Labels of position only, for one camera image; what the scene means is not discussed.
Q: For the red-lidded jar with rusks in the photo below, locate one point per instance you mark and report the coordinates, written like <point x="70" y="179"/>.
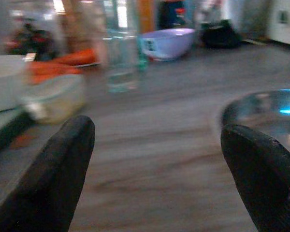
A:
<point x="84" y="26"/>

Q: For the small clear plastic container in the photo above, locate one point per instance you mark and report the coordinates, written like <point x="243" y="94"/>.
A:
<point x="55" y="99"/>

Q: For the dark filled glass jar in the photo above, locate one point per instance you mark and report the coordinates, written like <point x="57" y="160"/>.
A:
<point x="174" y="14"/>

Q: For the teal water bottle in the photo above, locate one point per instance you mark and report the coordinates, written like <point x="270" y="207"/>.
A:
<point x="142" y="55"/>

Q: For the floral printed packet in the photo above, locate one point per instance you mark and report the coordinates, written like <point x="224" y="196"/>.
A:
<point x="31" y="41"/>

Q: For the black pouch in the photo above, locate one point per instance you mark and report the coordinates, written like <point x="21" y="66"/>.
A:
<point x="220" y="36"/>

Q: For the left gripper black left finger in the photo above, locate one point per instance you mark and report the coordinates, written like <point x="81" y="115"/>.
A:
<point x="50" y="178"/>

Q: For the white kitchen cooking machine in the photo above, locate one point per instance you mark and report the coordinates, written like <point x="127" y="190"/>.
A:
<point x="285" y="21"/>

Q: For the orange squeeze bottle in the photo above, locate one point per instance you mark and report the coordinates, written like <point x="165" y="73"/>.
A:
<point x="147" y="17"/>

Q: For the white mandoline slicer red blade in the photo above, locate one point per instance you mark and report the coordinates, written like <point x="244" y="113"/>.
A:
<point x="4" y="82"/>

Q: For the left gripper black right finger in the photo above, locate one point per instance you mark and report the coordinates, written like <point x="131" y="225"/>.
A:
<point x="265" y="178"/>

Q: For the small purple plastic bowl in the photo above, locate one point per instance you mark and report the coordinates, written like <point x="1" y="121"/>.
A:
<point x="169" y="43"/>

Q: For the round steel plate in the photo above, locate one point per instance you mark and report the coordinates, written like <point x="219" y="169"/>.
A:
<point x="263" y="113"/>

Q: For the clear drinking glass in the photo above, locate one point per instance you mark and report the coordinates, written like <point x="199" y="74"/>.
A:
<point x="122" y="65"/>

